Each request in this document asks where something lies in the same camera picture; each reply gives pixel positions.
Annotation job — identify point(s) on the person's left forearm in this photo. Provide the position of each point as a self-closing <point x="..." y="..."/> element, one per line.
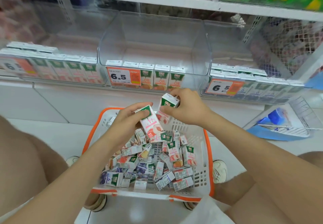
<point x="63" y="188"/>

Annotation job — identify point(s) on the person's right white shoe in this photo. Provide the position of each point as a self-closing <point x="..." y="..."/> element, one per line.
<point x="220" y="171"/>

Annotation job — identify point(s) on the person's right forearm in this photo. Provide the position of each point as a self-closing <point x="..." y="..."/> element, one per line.
<point x="265" y="160"/>

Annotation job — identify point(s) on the person's leg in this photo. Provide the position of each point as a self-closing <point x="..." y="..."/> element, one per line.
<point x="247" y="201"/>
<point x="20" y="160"/>

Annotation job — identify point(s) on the blue plastic packet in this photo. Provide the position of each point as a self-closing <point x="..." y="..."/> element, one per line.
<point x="276" y="115"/>

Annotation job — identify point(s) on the orange white price tag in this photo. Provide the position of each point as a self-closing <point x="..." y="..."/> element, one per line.
<point x="121" y="76"/>
<point x="15" y="66"/>
<point x="219" y="87"/>

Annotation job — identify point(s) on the person's left hand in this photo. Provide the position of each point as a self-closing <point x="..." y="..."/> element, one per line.
<point x="123" y="128"/>

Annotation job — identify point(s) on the person's right hand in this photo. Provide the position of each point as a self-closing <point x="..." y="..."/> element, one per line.
<point x="191" y="108"/>

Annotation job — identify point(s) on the person's right leg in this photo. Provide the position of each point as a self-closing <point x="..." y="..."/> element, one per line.
<point x="247" y="201"/>

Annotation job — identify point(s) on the person's left leg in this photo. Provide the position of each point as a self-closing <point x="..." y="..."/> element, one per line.
<point x="20" y="160"/>

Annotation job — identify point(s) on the stack of pink snack packets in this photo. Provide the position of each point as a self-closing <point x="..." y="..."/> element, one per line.
<point x="17" y="22"/>

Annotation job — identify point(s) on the pile of small juice cartons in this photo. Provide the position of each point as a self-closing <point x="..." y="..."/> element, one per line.
<point x="156" y="165"/>

